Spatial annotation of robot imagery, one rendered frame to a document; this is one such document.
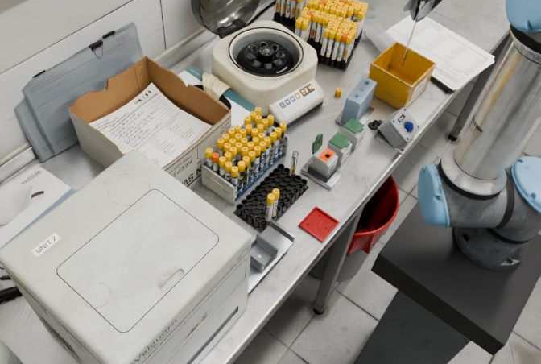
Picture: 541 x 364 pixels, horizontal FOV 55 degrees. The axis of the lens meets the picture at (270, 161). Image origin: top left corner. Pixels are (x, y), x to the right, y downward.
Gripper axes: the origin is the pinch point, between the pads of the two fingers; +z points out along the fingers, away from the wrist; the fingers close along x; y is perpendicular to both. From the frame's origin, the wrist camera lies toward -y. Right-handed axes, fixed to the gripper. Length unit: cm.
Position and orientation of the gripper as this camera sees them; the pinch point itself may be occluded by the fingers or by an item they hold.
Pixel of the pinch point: (418, 15)
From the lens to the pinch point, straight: 139.6
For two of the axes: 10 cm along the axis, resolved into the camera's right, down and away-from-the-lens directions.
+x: 7.6, 5.4, -3.6
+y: -6.5, 5.6, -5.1
